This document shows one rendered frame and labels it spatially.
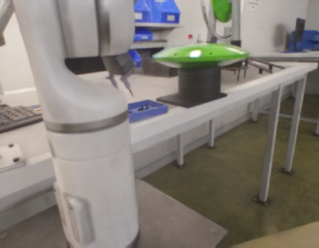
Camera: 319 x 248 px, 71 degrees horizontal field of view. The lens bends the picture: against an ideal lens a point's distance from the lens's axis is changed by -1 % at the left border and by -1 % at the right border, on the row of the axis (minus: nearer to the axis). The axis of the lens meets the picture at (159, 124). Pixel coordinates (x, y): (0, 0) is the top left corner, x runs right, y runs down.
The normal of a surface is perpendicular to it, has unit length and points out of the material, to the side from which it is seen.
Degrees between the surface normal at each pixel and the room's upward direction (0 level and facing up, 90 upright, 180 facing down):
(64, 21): 109
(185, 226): 0
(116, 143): 90
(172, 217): 0
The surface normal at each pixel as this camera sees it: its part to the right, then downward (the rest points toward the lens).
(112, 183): 0.62, 0.23
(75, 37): 0.28, 0.82
